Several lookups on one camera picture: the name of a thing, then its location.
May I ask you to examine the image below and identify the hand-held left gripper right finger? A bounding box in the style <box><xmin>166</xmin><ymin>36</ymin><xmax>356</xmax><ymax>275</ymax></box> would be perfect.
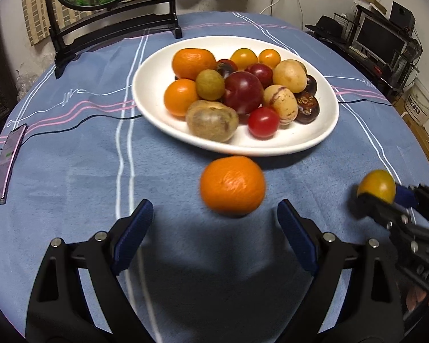
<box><xmin>277</xmin><ymin>200</ymin><xmax>404</xmax><ymax>343</ymax></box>

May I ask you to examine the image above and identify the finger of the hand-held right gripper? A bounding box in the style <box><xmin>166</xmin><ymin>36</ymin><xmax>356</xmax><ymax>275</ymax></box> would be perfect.
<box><xmin>349</xmin><ymin>192</ymin><xmax>412</xmax><ymax>230</ymax></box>
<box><xmin>393</xmin><ymin>183</ymin><xmax>429</xmax><ymax>231</ymax></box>

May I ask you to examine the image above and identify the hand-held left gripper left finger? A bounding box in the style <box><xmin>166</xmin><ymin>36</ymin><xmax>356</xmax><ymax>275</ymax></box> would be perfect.
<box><xmin>25</xmin><ymin>199</ymin><xmax>154</xmax><ymax>343</ymax></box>

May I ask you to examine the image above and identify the yellow-green tomato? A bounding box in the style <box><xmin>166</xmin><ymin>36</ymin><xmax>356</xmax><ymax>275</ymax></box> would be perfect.
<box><xmin>357</xmin><ymin>169</ymin><xmax>397</xmax><ymax>205</ymax></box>

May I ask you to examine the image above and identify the orange mandarin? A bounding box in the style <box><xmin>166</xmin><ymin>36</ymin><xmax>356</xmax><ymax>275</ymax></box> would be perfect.
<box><xmin>199</xmin><ymin>156</ymin><xmax>266</xmax><ymax>217</ymax></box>
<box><xmin>172</xmin><ymin>48</ymin><xmax>217</xmax><ymax>81</ymax></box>

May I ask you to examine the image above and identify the red cherry tomato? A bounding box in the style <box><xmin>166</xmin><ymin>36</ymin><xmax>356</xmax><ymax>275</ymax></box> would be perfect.
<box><xmin>248</xmin><ymin>107</ymin><xmax>281</xmax><ymax>140</ymax></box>

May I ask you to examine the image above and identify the dark brown water chestnut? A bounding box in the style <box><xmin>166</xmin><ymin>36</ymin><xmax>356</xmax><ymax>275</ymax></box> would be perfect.
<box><xmin>294</xmin><ymin>91</ymin><xmax>320</xmax><ymax>125</ymax></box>
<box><xmin>303</xmin><ymin>74</ymin><xmax>319</xmax><ymax>97</ymax></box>

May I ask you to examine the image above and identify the tan purple-striped fruit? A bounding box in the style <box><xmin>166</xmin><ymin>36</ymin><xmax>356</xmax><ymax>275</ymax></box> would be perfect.
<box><xmin>262</xmin><ymin>85</ymin><xmax>298</xmax><ymax>125</ymax></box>

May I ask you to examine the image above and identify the oblong tan fruit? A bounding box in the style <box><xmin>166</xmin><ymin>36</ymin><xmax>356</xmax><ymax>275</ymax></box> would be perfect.
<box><xmin>185</xmin><ymin>100</ymin><xmax>240</xmax><ymax>143</ymax></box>

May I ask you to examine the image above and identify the smooth orange round fruit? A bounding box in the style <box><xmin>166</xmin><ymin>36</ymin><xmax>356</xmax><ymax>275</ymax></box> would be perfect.
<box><xmin>163</xmin><ymin>79</ymin><xmax>200</xmax><ymax>117</ymax></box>
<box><xmin>230</xmin><ymin>48</ymin><xmax>259</xmax><ymax>71</ymax></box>

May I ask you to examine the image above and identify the big red apple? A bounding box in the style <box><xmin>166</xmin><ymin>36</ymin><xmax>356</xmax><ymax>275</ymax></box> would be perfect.
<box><xmin>223</xmin><ymin>71</ymin><xmax>265</xmax><ymax>115</ymax></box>

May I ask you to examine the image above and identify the smooth tan round fruit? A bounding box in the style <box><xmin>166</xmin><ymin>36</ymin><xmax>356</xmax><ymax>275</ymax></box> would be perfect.
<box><xmin>272</xmin><ymin>59</ymin><xmax>307</xmax><ymax>93</ymax></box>

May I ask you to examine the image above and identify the white oval plate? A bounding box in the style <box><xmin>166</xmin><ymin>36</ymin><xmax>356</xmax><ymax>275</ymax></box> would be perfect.
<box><xmin>132</xmin><ymin>36</ymin><xmax>340</xmax><ymax>157</ymax></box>

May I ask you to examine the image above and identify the yellow-green longan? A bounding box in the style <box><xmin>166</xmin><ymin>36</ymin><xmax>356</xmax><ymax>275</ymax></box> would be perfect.
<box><xmin>195</xmin><ymin>69</ymin><xmax>225</xmax><ymax>101</ymax></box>

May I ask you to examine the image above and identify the small dark red plum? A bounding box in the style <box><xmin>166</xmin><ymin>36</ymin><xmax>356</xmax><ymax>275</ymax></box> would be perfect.
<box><xmin>244</xmin><ymin>63</ymin><xmax>274</xmax><ymax>89</ymax></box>

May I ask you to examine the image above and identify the small orange tomato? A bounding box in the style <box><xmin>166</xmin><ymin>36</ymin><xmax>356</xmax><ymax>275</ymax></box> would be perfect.
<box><xmin>258</xmin><ymin>49</ymin><xmax>281</xmax><ymax>69</ymax></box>

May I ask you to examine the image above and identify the dark purple plum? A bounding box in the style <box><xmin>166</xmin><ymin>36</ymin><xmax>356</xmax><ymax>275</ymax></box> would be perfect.
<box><xmin>214</xmin><ymin>59</ymin><xmax>239</xmax><ymax>79</ymax></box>

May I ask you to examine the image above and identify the person's right hand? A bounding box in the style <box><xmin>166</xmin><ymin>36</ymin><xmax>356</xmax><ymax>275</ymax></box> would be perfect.
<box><xmin>405</xmin><ymin>286</ymin><xmax>429</xmax><ymax>310</ymax></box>

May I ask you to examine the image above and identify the blue plaid tablecloth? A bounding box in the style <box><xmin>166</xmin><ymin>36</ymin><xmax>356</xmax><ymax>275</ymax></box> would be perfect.
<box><xmin>0</xmin><ymin>11</ymin><xmax>429</xmax><ymax>343</ymax></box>

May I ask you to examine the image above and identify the white plastic bucket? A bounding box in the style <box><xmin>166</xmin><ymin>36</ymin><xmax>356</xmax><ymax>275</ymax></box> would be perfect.
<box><xmin>406</xmin><ymin>76</ymin><xmax>429</xmax><ymax>126</ymax></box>

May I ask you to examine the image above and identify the black computer desk rack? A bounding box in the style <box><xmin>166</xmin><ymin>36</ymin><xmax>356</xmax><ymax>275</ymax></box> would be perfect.
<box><xmin>305</xmin><ymin>5</ymin><xmax>424</xmax><ymax>101</ymax></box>

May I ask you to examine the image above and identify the purple smartphone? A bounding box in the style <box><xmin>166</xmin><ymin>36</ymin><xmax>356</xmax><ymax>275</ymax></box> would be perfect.
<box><xmin>0</xmin><ymin>124</ymin><xmax>28</xmax><ymax>206</ymax></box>

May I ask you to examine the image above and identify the computer monitor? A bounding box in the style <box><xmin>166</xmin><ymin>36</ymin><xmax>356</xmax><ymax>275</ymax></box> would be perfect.
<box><xmin>355</xmin><ymin>16</ymin><xmax>410</xmax><ymax>65</ymax></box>

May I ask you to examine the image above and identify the black speaker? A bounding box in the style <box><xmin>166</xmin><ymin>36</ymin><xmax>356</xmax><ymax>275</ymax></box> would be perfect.
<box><xmin>390</xmin><ymin>1</ymin><xmax>416</xmax><ymax>31</ymax></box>

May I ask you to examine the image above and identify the black hat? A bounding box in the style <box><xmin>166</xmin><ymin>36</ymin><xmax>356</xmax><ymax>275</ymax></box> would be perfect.
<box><xmin>305</xmin><ymin>15</ymin><xmax>345</xmax><ymax>41</ymax></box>

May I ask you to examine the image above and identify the small cardboard box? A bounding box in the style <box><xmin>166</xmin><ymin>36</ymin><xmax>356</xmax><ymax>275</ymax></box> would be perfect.
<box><xmin>354</xmin><ymin>0</ymin><xmax>388</xmax><ymax>13</ymax></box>

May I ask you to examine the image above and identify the dark wood framed painting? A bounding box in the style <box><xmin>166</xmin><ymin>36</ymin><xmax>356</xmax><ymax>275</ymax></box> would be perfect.
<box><xmin>0</xmin><ymin>39</ymin><xmax>20</xmax><ymax>129</ymax></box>

